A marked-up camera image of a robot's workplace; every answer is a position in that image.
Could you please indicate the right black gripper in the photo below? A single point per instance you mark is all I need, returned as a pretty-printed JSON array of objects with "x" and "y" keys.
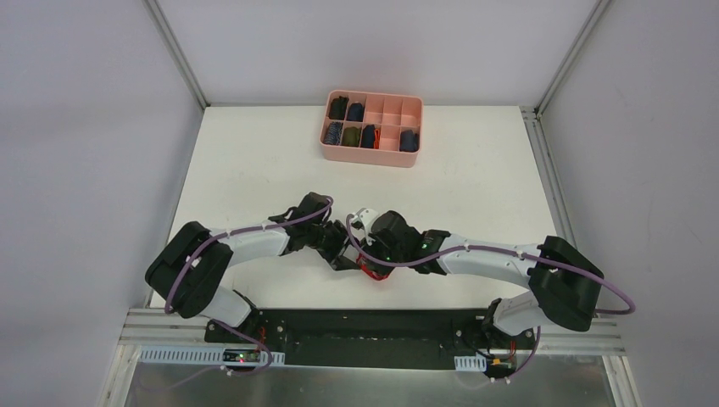
[{"x": 375, "y": 257}]

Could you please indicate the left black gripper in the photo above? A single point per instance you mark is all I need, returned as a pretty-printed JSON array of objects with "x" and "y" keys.
[{"x": 339, "y": 251}]

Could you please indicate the red underwear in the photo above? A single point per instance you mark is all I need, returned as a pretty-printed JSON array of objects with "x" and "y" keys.
[{"x": 373, "y": 271}]

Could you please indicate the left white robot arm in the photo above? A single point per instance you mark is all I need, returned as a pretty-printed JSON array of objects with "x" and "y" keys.
[{"x": 188, "y": 271}]

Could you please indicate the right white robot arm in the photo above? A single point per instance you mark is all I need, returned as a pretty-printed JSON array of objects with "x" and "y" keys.
[{"x": 562, "y": 285}]

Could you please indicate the dark blue rolled underwear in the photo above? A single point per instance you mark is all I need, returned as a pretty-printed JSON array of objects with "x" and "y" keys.
[{"x": 409, "y": 141}]

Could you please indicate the blue striped rolled underwear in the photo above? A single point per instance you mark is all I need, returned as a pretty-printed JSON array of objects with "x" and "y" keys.
[{"x": 333, "y": 133}]

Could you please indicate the olive green rolled underwear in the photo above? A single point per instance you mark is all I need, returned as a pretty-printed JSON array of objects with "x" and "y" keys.
[{"x": 351, "y": 136}]

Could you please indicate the blue orange rolled underwear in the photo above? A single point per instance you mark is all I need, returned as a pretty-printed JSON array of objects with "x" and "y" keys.
[{"x": 370, "y": 136}]

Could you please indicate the navy rolled underwear top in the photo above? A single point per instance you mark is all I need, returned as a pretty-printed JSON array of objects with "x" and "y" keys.
[{"x": 355, "y": 112}]

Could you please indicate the black rolled underwear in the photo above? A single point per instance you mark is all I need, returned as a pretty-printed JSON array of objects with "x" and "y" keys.
[{"x": 338, "y": 108}]

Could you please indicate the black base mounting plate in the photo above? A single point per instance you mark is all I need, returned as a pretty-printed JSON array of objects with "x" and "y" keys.
[{"x": 412, "y": 339}]

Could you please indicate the pink compartment organizer box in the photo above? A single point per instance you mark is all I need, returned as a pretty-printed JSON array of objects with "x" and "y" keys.
[{"x": 393, "y": 113}]

